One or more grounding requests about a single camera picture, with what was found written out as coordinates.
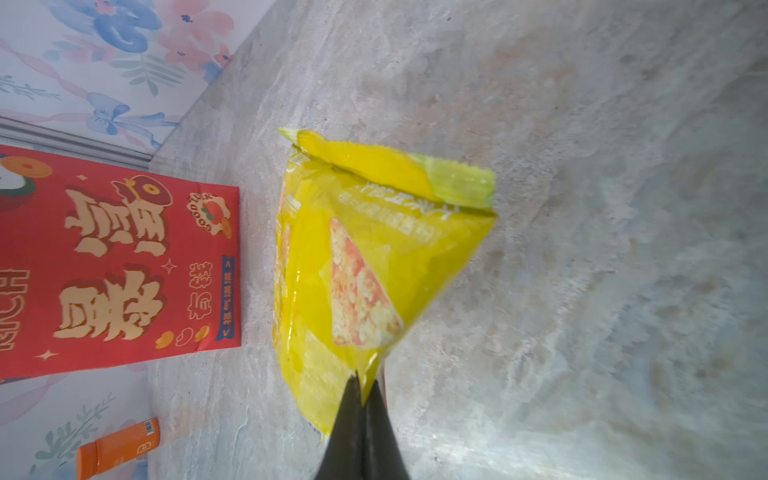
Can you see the yellow snack packet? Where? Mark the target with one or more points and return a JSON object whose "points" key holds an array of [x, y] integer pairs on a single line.
{"points": [[366, 238]]}

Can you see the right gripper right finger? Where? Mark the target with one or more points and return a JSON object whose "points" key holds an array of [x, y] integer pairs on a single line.
{"points": [[381, 456]]}

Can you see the red paper gift bag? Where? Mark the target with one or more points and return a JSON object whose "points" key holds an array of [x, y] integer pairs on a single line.
{"points": [[103, 266]]}

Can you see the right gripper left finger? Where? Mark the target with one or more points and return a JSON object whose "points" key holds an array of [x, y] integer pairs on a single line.
{"points": [[343, 456]]}

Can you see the orange object by wall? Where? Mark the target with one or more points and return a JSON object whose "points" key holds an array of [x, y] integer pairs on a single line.
{"points": [[117, 448]]}

